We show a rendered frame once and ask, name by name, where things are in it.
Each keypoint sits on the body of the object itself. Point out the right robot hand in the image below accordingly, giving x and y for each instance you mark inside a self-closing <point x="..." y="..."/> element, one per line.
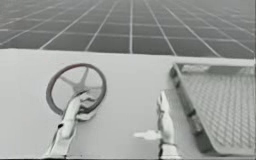
<point x="164" y="123"/>

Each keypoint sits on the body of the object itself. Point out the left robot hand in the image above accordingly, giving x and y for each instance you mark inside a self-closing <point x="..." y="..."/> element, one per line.
<point x="71" y="116"/>

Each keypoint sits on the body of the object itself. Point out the dark steering wheel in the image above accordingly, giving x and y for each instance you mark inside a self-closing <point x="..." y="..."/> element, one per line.
<point x="53" y="83"/>

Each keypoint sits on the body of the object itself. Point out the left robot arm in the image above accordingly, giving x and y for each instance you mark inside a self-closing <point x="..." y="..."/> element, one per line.
<point x="59" y="145"/>

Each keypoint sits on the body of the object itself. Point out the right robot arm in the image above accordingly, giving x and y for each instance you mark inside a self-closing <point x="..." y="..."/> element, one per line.
<point x="169" y="150"/>

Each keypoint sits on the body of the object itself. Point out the grey table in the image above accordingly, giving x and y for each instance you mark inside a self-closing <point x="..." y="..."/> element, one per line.
<point x="133" y="86"/>

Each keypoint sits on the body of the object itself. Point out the grey mesh tray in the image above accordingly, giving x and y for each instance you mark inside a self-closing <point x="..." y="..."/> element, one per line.
<point x="220" y="103"/>

